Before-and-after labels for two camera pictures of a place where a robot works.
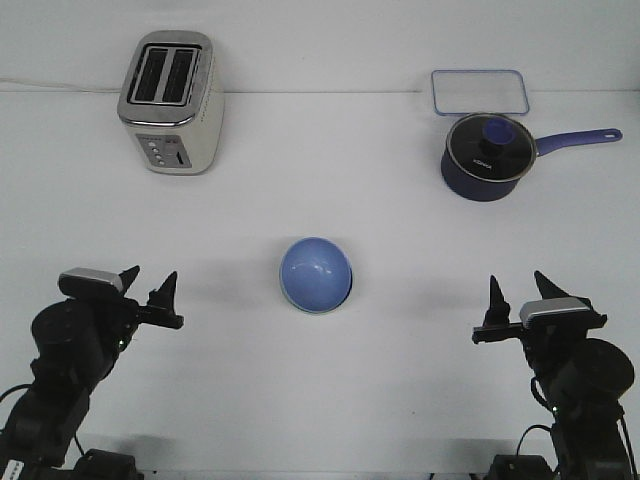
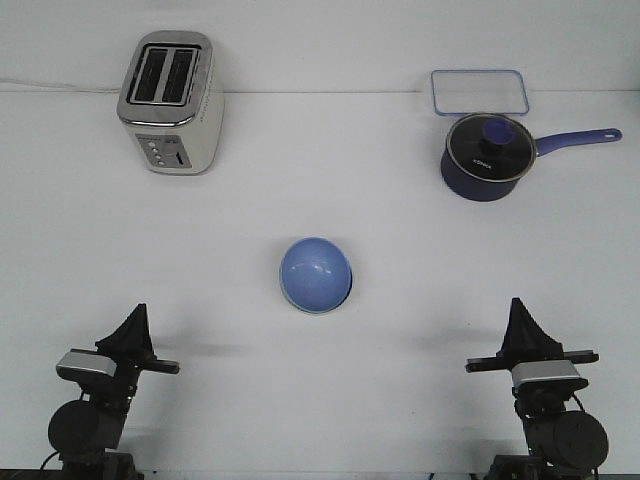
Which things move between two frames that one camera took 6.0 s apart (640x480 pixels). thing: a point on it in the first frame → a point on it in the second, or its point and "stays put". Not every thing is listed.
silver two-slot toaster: x=171 y=99 stays put
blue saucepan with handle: x=485 y=157 stays put
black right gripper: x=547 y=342 → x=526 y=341
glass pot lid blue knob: x=491 y=146 stays put
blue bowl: x=316 y=275 stays put
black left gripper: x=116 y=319 → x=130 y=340
